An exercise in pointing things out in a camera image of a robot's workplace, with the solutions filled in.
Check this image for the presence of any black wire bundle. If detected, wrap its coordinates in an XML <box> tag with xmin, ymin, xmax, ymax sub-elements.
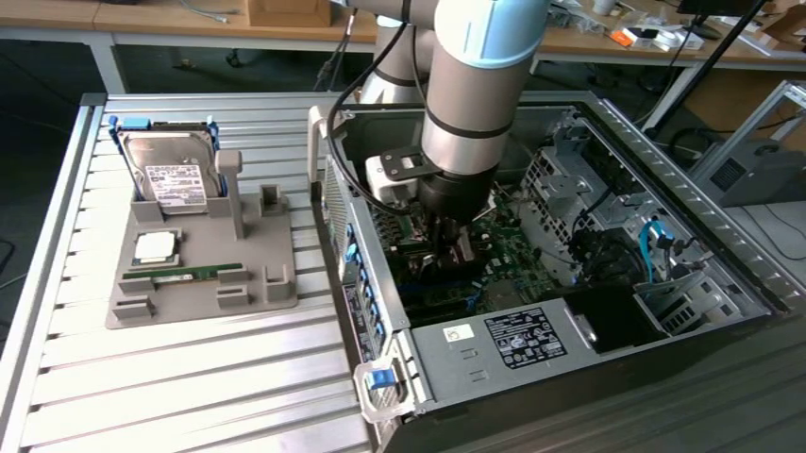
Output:
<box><xmin>569</xmin><ymin>229</ymin><xmax>649</xmax><ymax>287</ymax></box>

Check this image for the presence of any grey parts rack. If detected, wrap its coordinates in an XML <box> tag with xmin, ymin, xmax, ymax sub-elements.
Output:
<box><xmin>102</xmin><ymin>149</ymin><xmax>301</xmax><ymax>330</ymax></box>

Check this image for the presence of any black expansion slot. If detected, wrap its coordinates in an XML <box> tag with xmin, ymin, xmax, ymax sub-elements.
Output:
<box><xmin>401</xmin><ymin>297</ymin><xmax>475</xmax><ymax>323</ymax></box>

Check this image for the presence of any perforated metal disk bay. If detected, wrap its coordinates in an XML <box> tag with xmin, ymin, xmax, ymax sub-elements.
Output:
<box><xmin>632</xmin><ymin>271</ymin><xmax>744</xmax><ymax>337</ymax></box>

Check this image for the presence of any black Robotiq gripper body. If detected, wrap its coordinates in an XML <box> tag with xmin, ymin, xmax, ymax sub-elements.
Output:
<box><xmin>417</xmin><ymin>167</ymin><xmax>500</xmax><ymax>259</ymax></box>

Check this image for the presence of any silver metal disk bay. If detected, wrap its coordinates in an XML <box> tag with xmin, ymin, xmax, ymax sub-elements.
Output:
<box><xmin>519</xmin><ymin>144</ymin><xmax>637</xmax><ymax>246</ymax></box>

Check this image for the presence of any open grey PC case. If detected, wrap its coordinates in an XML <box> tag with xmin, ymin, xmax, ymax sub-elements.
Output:
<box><xmin>304</xmin><ymin>91</ymin><xmax>798</xmax><ymax>453</ymax></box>

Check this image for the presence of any white tape roll box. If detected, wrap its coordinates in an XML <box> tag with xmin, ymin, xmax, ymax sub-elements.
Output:
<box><xmin>652</xmin><ymin>27</ymin><xmax>705</xmax><ymax>53</ymax></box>

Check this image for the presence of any brown cardboard box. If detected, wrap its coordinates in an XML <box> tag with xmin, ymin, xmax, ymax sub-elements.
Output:
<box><xmin>245</xmin><ymin>0</ymin><xmax>333</xmax><ymax>28</ymax></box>

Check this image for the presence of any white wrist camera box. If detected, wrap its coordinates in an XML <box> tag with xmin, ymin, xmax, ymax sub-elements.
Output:
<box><xmin>363</xmin><ymin>148</ymin><xmax>441</xmax><ymax>208</ymax></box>

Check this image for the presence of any grey power supply unit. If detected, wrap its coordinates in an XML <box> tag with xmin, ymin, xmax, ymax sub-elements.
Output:
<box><xmin>401</xmin><ymin>295</ymin><xmax>605</xmax><ymax>412</ymax></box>

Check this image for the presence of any hard disk in blue carrier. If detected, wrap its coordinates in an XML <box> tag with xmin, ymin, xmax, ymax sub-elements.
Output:
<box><xmin>106</xmin><ymin>114</ymin><xmax>228</xmax><ymax>217</ymax></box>

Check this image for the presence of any green RAM stick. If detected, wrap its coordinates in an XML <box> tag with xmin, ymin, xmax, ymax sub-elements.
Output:
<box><xmin>122</xmin><ymin>262</ymin><xmax>244</xmax><ymax>284</ymax></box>

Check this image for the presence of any black monitor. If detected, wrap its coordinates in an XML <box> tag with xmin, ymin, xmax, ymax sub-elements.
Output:
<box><xmin>676</xmin><ymin>0</ymin><xmax>768</xmax><ymax>42</ymax></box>

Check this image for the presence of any grey cabinet aluminium frame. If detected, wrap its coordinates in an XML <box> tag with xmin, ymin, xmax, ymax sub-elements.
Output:
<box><xmin>688</xmin><ymin>78</ymin><xmax>806</xmax><ymax>209</ymax></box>

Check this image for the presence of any wooden desk grey frame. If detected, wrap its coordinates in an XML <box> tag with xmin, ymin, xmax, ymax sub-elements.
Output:
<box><xmin>531</xmin><ymin>0</ymin><xmax>806</xmax><ymax>131</ymax></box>
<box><xmin>0</xmin><ymin>0</ymin><xmax>379</xmax><ymax>95</ymax></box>

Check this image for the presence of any green motherboard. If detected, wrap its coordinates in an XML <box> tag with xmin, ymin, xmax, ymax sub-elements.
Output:
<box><xmin>368</xmin><ymin>188</ymin><xmax>568</xmax><ymax>327</ymax></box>

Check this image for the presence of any silver CPU chip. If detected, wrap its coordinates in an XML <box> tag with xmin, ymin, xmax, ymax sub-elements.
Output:
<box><xmin>130</xmin><ymin>230</ymin><xmax>185</xmax><ymax>266</ymax></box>

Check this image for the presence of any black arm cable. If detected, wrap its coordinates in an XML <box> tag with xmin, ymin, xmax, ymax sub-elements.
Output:
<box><xmin>313</xmin><ymin>0</ymin><xmax>436</xmax><ymax>212</ymax></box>

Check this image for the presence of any small orange white box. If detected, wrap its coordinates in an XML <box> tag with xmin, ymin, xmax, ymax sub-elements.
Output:
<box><xmin>611</xmin><ymin>26</ymin><xmax>660</xmax><ymax>49</ymax></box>

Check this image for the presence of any black stand pole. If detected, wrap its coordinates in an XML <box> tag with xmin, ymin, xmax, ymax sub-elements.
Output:
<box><xmin>637</xmin><ymin>0</ymin><xmax>772</xmax><ymax>141</ymax></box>

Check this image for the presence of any blue disk wire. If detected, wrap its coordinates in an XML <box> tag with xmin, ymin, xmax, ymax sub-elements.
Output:
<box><xmin>636</xmin><ymin>220</ymin><xmax>673</xmax><ymax>285</ymax></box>

